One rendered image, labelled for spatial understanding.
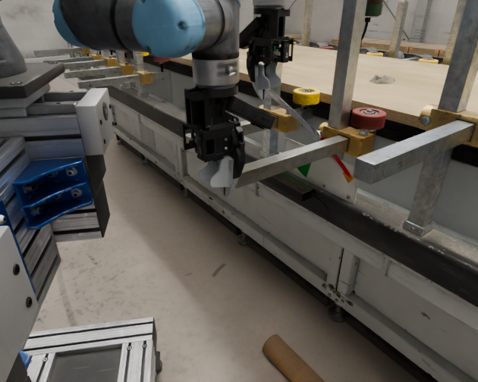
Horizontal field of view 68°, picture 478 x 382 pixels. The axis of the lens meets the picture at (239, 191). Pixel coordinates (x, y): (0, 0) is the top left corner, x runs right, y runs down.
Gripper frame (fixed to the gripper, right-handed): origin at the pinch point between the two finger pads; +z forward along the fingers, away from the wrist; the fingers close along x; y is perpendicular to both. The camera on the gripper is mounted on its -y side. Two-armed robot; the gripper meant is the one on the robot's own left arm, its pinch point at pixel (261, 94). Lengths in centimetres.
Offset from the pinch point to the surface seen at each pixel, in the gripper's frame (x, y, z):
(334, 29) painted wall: 692, -552, 42
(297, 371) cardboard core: 0, 23, 86
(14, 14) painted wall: 42, -756, 2
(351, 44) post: 9.3, 19.1, -13.0
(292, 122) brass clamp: 10.9, 1.3, 9.2
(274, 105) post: 10.2, -5.9, 5.9
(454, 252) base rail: 9, 51, 23
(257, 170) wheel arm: -19.5, 22.8, 7.9
